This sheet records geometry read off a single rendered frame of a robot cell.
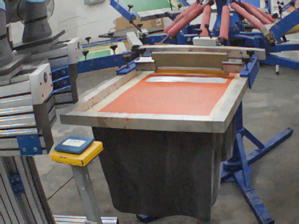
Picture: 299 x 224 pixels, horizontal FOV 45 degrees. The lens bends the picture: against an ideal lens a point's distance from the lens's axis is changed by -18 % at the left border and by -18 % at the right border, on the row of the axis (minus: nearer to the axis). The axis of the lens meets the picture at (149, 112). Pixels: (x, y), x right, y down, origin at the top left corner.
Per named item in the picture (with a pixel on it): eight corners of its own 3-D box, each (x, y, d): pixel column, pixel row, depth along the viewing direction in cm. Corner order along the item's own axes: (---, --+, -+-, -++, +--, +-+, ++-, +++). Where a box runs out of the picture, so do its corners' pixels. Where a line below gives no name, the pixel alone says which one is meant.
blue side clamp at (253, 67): (251, 89, 162) (249, 72, 160) (240, 88, 164) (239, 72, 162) (258, 71, 188) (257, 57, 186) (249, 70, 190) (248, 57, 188)
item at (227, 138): (213, 219, 147) (213, 119, 133) (204, 219, 149) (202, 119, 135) (239, 167, 186) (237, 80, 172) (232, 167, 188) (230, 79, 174)
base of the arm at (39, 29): (17, 45, 155) (16, 24, 151) (28, 39, 169) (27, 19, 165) (46, 37, 153) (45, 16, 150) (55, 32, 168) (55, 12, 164)
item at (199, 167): (211, 223, 145) (211, 122, 131) (108, 212, 163) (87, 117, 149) (213, 219, 148) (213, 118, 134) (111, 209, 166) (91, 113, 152)
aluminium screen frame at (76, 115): (224, 133, 121) (223, 121, 120) (61, 124, 145) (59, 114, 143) (256, 68, 188) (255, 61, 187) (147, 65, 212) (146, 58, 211)
